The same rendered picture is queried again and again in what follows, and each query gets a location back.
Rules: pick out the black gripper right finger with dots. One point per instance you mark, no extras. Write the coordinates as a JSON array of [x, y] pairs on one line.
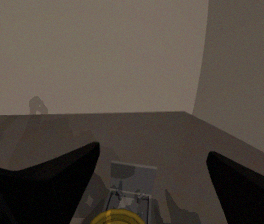
[[239, 189]]

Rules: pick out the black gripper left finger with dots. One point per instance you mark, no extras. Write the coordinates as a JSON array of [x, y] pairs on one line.
[[48, 193]]

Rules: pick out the yellow plate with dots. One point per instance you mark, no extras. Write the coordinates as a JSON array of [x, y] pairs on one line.
[[117, 216]]

